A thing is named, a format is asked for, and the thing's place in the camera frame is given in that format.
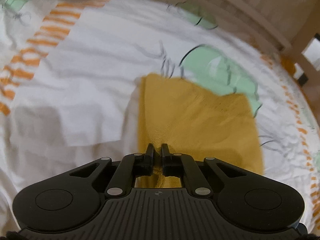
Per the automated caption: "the mustard yellow knit sweater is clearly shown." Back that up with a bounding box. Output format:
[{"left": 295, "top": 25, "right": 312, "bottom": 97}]
[{"left": 137, "top": 74, "right": 264, "bottom": 174}]

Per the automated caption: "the white patterned duvet cover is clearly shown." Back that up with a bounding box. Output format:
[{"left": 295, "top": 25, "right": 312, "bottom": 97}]
[{"left": 1, "top": 0, "right": 319, "bottom": 234}]

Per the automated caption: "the wooden bed frame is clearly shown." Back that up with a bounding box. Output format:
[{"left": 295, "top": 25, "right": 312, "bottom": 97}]
[{"left": 195, "top": 0, "right": 320, "bottom": 100}]

